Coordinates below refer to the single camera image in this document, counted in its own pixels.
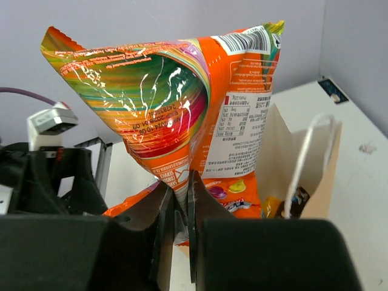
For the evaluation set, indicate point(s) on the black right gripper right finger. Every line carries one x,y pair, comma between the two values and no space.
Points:
228,253

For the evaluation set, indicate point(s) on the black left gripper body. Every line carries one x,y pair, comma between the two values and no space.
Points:
54,180

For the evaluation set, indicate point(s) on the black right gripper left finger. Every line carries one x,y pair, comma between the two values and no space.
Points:
132,251

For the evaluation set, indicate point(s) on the dark purple candy packet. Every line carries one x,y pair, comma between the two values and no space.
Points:
299,201

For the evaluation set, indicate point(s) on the orange snack packet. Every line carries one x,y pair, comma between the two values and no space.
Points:
189,104

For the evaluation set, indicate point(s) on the brown paper bag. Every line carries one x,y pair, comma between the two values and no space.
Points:
297,153

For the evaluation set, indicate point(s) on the blue corner marker tag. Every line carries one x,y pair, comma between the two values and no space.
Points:
335,93

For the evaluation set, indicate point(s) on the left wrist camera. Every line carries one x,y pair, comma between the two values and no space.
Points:
46,127

